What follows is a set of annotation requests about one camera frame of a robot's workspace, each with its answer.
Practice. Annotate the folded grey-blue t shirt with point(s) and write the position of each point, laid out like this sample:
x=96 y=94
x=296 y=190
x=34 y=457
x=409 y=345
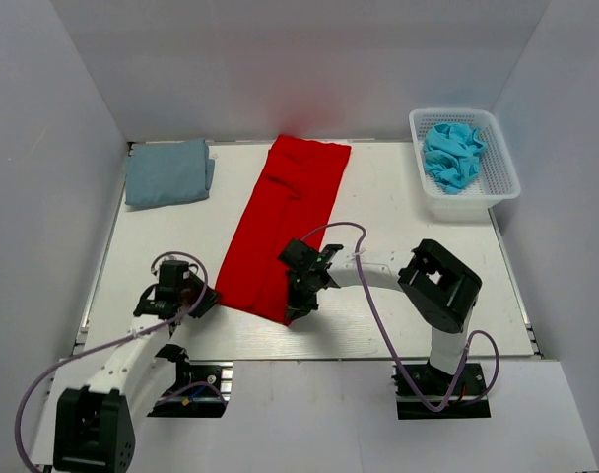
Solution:
x=164 y=174

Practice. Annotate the red t shirt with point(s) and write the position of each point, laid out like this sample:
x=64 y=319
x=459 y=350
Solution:
x=293 y=195

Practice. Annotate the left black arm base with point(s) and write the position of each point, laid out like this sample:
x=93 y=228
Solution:
x=202 y=391

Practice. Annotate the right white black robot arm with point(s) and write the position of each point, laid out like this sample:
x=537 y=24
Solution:
x=440 y=287

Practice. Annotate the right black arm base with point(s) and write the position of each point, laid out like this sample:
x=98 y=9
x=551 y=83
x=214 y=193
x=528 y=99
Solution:
x=467 y=400

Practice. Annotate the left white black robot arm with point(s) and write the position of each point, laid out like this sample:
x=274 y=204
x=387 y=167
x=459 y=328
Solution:
x=95 y=424

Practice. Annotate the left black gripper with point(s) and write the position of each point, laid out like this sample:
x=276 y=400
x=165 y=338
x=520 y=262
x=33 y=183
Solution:
x=206 y=303

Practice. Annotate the white plastic basket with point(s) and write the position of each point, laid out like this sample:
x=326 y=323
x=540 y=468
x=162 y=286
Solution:
x=497 y=180

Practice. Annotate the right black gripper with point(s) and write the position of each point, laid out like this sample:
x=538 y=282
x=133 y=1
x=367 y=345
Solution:
x=297 y=306

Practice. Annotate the crumpled light blue t shirt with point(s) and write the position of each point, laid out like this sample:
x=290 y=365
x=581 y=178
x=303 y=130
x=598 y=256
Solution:
x=453 y=153

